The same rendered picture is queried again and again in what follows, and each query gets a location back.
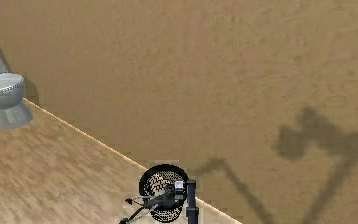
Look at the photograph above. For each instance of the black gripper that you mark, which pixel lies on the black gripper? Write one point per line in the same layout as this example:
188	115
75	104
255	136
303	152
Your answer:
168	200

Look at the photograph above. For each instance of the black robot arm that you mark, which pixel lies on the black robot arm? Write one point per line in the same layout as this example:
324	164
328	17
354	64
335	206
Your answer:
191	203

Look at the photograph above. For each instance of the grey toilet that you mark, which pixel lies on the grey toilet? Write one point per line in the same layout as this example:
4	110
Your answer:
4	91

